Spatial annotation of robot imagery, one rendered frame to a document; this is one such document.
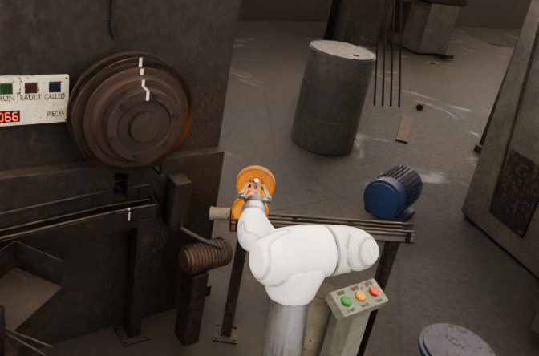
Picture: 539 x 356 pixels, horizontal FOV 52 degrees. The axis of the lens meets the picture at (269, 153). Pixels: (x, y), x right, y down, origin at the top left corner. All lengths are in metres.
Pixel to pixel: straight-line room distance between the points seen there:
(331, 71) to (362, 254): 3.32
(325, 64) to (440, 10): 5.29
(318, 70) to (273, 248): 3.44
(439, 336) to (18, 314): 1.62
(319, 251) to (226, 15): 1.28
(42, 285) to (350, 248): 1.15
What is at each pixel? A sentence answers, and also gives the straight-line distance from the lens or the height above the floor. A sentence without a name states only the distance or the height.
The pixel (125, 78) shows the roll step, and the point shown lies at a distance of 2.03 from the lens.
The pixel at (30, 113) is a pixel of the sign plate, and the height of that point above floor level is 1.10.
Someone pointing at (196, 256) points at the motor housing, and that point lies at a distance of 2.41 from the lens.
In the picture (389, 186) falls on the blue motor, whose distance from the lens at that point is 3.86.
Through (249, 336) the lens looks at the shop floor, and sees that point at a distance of 2.85.
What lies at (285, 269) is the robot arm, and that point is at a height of 1.18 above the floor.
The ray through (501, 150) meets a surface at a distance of 4.14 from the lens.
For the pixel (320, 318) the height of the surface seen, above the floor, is 0.42.
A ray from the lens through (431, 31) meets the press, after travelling 9.69.
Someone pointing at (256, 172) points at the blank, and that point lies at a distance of 2.18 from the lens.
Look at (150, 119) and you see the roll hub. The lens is 2.04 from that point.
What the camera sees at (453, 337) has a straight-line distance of 2.54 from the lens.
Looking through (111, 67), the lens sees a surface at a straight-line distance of 2.02.
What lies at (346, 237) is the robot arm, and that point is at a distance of 1.39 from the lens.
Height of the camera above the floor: 1.94
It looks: 25 degrees down
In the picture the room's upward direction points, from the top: 11 degrees clockwise
